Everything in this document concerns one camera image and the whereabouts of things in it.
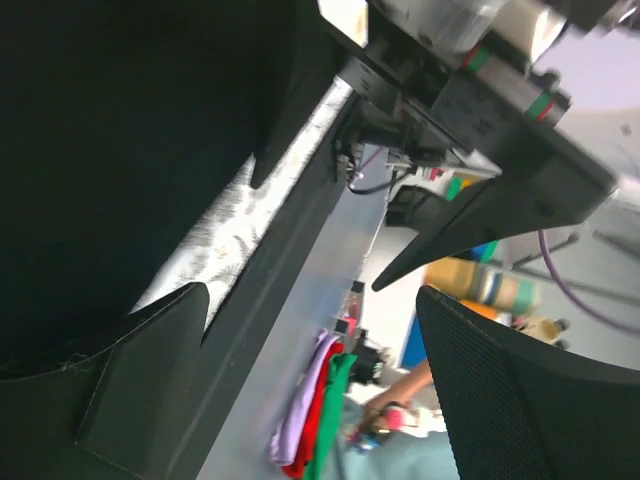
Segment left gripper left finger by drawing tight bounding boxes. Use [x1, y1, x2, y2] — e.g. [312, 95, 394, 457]
[1, 283, 209, 479]

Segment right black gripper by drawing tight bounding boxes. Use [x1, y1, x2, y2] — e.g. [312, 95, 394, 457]
[249, 0, 617, 291]

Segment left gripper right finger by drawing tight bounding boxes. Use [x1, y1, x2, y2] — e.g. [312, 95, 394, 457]
[416, 286, 639, 480]

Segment black t shirt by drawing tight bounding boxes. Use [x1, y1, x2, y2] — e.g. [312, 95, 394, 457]
[0, 0, 301, 371]

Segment person's bare forearm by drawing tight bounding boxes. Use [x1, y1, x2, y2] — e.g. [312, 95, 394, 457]
[361, 359, 433, 426]

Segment stack of coloured shirts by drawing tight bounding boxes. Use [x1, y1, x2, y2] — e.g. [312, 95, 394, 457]
[269, 330, 356, 479]

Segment coloured tape rolls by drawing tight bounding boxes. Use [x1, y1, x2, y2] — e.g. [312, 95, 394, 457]
[424, 241, 541, 316]

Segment floral table mat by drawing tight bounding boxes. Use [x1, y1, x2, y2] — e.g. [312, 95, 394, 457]
[134, 78, 351, 324]

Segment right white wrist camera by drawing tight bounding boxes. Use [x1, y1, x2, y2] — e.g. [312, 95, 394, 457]
[374, 0, 567, 60]

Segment aluminium frame rail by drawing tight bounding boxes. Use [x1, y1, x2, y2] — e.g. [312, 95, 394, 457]
[167, 95, 359, 479]

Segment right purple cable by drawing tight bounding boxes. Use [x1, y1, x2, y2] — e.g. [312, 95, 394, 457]
[537, 227, 640, 334]

